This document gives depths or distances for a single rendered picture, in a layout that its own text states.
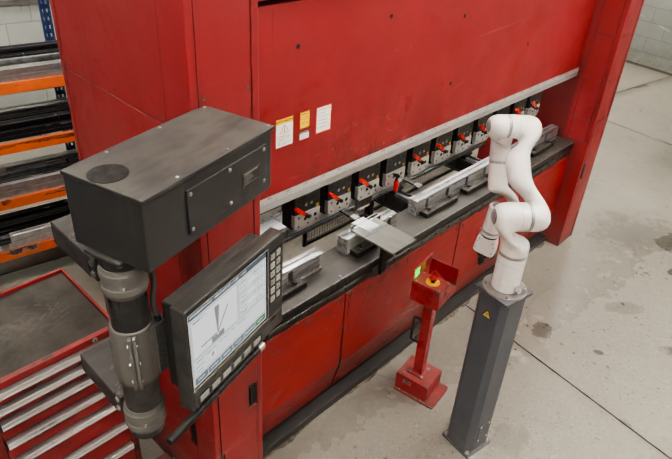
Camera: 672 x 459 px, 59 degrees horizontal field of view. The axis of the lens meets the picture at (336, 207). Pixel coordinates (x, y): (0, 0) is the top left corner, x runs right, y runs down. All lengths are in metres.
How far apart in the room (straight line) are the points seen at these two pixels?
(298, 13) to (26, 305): 1.55
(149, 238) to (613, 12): 3.62
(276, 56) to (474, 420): 1.97
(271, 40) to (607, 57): 2.83
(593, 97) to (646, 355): 1.74
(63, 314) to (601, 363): 3.04
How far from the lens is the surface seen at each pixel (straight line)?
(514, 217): 2.46
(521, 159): 2.55
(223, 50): 1.76
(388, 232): 2.95
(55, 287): 2.75
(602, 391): 3.93
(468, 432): 3.23
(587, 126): 4.63
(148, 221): 1.36
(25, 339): 2.54
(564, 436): 3.60
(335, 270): 2.87
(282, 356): 2.79
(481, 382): 2.97
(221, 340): 1.74
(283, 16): 2.16
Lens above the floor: 2.60
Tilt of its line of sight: 31 degrees down
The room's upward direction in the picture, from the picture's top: 4 degrees clockwise
